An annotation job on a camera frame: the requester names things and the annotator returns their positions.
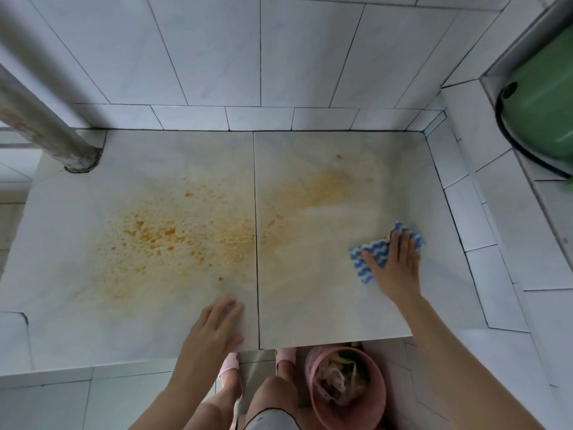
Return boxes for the person's left hand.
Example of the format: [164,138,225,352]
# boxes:
[177,298,246,382]

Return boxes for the person's right hand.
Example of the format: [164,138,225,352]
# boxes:
[361,229,423,306]

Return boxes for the blue white wavy cloth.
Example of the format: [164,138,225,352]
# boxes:
[349,220,427,286]

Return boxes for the person's right forearm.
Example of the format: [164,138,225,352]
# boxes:
[393,294,546,430]

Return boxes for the person's left pink slipper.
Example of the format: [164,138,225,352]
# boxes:
[218,352,243,399]

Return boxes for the person's pink slipper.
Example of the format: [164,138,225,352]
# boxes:
[275,348,298,377]
[218,352,243,399]

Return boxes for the person's left leg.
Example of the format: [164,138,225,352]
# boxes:
[196,376,245,430]

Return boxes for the person's leg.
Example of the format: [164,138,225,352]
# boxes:
[244,374,300,430]
[196,376,245,430]

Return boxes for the person's right pink slipper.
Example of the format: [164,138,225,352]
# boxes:
[275,348,298,377]

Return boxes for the person's right leg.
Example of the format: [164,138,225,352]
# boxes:
[244,374,300,430]

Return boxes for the grey shorts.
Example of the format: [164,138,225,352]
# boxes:
[254,408,292,430]

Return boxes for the pink trash bin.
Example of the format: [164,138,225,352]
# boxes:
[304,346,387,430]

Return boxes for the green enamel pot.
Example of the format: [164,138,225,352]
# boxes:
[495,20,573,179]

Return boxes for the rusty grey metal pipe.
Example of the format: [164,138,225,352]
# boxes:
[0,62,104,174]

